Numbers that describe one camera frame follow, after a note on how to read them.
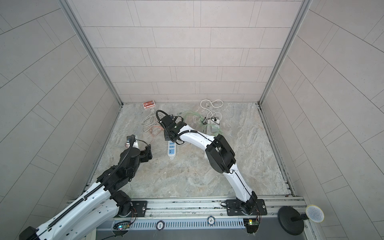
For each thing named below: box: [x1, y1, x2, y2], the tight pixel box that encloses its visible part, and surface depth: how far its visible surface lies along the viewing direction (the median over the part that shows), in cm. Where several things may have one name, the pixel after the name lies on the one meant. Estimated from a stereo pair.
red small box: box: [142, 100, 156, 109], surface depth 117 cm
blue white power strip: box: [167, 140, 176, 160], surface depth 91 cm
